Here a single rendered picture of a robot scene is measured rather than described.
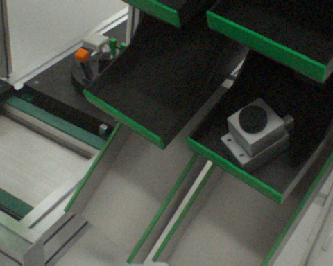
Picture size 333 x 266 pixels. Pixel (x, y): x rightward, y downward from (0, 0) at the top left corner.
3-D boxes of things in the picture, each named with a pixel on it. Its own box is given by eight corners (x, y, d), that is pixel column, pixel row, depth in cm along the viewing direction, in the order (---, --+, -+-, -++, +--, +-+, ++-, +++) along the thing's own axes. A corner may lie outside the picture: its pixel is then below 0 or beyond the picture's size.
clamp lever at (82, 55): (91, 82, 105) (82, 58, 99) (82, 79, 106) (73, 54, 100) (100, 70, 107) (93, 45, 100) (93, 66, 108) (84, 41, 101)
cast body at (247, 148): (244, 177, 60) (240, 147, 54) (222, 150, 62) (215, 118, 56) (303, 138, 61) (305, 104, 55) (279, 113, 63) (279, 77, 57)
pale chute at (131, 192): (143, 264, 74) (128, 264, 70) (79, 213, 80) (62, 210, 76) (250, 95, 74) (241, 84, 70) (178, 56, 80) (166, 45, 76)
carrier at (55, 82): (118, 137, 100) (121, 82, 93) (23, 91, 109) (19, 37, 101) (181, 82, 117) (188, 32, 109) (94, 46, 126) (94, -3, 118)
